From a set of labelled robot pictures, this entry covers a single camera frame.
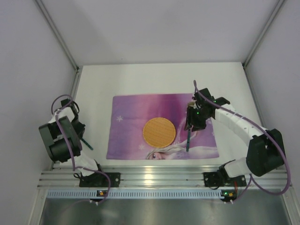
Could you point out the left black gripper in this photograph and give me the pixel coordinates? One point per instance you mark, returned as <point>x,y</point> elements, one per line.
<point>79,131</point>

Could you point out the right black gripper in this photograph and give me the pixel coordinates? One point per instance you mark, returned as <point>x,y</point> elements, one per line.
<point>192,125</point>

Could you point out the green handled spoon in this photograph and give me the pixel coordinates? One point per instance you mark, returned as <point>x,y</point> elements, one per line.
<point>188,140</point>

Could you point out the small beige cup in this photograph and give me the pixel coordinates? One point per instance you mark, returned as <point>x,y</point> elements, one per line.
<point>192,104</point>

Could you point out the green handled fork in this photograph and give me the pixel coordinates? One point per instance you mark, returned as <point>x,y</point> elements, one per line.
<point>87,144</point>

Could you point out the orange round woven plate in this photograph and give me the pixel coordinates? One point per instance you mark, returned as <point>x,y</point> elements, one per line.
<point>159,132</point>

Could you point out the purple Frozen placemat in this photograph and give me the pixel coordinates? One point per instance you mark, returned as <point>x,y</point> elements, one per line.
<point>130,114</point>

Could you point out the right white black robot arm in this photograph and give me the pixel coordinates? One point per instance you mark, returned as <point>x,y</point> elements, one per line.
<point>265,148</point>

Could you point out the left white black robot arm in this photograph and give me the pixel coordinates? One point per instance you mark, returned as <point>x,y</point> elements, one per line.
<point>63,138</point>

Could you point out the aluminium rail beam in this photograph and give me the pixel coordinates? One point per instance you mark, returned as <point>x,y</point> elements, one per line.
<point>133,177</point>

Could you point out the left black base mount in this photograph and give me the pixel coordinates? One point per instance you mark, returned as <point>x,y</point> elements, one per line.
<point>97,180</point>

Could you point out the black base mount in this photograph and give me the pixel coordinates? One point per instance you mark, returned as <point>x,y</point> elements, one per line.
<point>214,180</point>
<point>97,180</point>

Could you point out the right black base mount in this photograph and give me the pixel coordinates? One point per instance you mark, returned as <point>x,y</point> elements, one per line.
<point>214,180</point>

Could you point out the white slotted cable duct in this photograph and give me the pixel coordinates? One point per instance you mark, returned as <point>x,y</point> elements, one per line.
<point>140,194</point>

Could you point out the left aluminium frame post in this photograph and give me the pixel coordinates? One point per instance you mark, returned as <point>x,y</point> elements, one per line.
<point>55,31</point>

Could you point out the aluminium frame post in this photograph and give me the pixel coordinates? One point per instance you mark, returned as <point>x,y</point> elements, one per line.
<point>263,32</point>
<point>55,31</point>

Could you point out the right aluminium frame post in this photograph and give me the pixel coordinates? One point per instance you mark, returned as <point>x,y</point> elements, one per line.
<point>263,32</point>

